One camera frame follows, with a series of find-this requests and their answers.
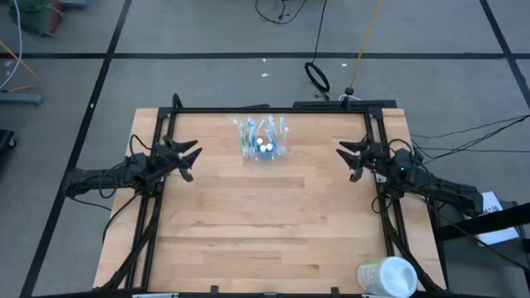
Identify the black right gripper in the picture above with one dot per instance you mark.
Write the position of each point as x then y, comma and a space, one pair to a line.
373, 159

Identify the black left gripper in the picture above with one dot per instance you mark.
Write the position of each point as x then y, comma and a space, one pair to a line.
170, 160

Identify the green blue toothbrush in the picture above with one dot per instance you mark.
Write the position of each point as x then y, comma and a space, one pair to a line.
242, 136

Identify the clear plastic holder box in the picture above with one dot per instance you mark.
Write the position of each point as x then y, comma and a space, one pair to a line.
279, 156

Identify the white lidded wipes canister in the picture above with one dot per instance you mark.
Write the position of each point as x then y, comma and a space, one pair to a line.
391, 277

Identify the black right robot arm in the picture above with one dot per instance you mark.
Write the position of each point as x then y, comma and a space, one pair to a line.
451, 192

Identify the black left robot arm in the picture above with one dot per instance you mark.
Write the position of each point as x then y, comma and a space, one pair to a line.
95, 178

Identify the black ball knob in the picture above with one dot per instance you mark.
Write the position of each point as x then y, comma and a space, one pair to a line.
349, 90

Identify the black side cart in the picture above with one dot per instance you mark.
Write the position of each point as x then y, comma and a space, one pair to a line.
455, 256

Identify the white printed booklet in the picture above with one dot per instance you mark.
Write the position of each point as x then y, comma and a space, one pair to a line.
492, 205

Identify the blue grey floor base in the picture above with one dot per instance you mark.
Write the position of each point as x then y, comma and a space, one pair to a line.
20, 99

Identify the black floor object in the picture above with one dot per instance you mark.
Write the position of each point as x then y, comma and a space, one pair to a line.
5, 142

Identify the green bin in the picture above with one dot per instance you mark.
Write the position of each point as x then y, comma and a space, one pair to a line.
35, 16

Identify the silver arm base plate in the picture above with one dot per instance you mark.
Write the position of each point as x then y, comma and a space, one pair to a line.
380, 179

